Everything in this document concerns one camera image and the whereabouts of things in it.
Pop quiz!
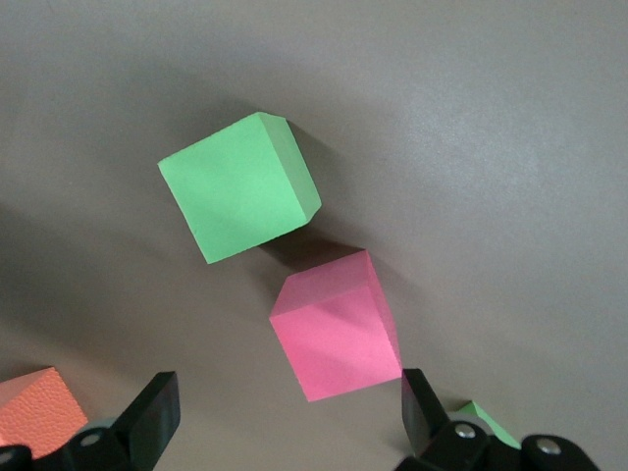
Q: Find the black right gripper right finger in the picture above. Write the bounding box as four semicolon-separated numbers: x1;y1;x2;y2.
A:
395;368;524;471

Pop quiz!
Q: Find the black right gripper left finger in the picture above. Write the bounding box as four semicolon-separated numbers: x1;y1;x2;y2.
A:
33;371;182;471

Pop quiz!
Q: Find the green foam cube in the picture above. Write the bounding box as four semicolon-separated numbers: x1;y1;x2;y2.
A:
458;400;522;450
156;111;323;266

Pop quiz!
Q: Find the crimson foam cube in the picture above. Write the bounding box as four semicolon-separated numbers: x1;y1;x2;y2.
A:
268;248;402;403

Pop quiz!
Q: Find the orange foam cube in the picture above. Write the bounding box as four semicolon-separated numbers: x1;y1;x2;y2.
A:
0;366;90;455

